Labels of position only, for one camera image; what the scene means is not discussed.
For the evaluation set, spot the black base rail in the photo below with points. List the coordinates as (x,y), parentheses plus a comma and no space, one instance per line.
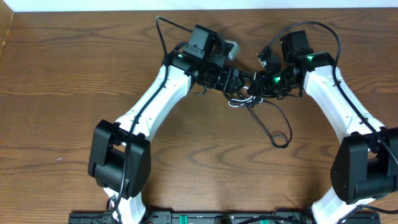
(214,218)

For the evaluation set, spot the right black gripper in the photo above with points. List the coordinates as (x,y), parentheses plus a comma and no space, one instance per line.
(262,77)

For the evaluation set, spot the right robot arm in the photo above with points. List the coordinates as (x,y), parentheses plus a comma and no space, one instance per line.
(365,166)

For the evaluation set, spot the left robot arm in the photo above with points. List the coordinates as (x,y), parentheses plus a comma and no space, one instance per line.
(120,151)

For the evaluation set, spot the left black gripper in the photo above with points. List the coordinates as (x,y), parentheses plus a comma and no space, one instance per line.
(236,81)

